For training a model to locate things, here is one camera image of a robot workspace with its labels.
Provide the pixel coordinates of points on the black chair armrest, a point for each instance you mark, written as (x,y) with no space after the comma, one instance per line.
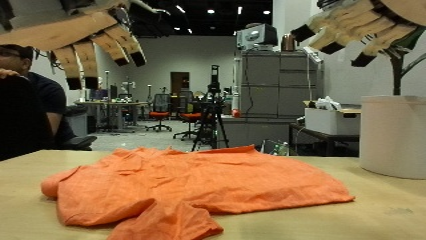
(80,141)

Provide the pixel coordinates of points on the red round object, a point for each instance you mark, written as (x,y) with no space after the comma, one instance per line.
(235,113)

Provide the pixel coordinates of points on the white cardboard box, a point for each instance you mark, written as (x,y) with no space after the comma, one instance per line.
(330,121)

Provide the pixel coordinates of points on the grey box device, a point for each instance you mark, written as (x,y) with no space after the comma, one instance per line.
(257,36)

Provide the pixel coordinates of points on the green bottle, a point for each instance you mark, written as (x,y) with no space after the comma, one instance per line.
(281,149)

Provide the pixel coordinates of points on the white crumpled bag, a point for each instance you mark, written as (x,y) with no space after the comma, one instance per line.
(327,103)

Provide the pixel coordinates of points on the orange shirt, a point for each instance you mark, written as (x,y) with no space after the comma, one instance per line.
(199,186)

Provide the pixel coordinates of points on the copper kettle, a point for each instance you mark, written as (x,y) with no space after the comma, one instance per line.
(287,43)

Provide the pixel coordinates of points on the black side table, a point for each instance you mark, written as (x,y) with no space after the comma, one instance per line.
(319,135)

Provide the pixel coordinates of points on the brown door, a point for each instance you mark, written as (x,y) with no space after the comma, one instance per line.
(177,81)

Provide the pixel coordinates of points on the grey waste bin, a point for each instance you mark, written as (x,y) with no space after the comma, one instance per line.
(77,123)

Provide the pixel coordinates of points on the grey filing cabinet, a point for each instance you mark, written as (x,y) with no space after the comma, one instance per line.
(266,100)

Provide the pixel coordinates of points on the white power strip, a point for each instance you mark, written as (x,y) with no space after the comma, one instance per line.
(312,55)

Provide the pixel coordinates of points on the long office desk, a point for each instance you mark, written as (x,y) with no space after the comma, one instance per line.
(110,104)

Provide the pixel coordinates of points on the orange office chair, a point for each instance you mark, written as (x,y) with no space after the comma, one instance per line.
(158,115)
(190,116)

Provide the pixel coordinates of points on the green potted plant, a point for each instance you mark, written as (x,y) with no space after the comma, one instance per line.
(395,76)

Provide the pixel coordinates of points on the person in dark shirt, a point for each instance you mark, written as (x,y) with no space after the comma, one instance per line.
(48,96)

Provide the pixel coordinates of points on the ceiling light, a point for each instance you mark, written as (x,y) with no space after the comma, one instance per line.
(266,12)
(179,9)
(239,10)
(210,11)

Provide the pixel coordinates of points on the black tripod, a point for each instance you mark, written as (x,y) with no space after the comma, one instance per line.
(214,110)

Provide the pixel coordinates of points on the black monitor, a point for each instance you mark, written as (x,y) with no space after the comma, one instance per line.
(113,92)

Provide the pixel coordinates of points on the white plant pot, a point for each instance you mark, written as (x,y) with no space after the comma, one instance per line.
(394,136)

